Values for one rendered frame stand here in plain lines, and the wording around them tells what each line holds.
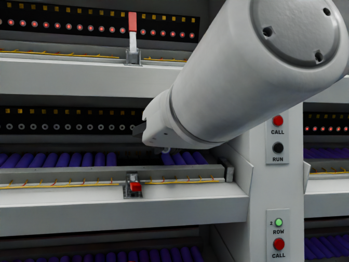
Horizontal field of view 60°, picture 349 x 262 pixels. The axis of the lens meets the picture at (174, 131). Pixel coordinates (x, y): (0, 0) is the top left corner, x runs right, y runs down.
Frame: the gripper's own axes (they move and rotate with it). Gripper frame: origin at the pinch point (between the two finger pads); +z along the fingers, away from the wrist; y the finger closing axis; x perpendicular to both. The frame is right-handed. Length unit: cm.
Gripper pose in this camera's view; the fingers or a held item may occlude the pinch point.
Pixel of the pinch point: (167, 142)
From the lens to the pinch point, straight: 47.0
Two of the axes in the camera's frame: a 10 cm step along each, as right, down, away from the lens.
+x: 0.0, 9.6, -2.7
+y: -9.6, -0.7, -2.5
